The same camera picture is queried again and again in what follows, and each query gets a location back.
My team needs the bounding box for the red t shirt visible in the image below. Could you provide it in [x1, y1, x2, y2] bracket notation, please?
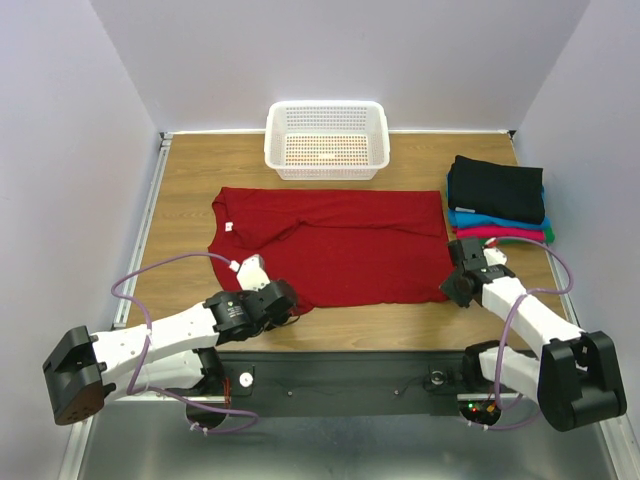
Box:
[209, 187, 452, 314]

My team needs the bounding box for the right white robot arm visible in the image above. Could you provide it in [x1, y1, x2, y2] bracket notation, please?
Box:
[440, 237, 627, 432]

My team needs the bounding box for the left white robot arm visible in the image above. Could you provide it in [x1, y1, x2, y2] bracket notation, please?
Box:
[42, 280, 298, 426]

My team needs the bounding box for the white plastic basket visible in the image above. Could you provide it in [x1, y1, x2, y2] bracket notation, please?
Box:
[264, 100, 390, 181]

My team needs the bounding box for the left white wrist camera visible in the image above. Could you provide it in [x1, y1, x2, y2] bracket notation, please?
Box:
[229, 254, 270, 291]

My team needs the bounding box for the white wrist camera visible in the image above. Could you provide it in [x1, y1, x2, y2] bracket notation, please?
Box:
[229, 254, 270, 291]
[482, 238, 508, 266]

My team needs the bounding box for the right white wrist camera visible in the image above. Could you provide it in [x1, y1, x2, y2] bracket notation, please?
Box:
[482, 238, 508, 266]

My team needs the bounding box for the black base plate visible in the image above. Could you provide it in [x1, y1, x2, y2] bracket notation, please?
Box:
[196, 350, 491, 417]

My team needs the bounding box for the aluminium frame rail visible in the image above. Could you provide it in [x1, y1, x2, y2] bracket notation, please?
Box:
[599, 414, 639, 479]

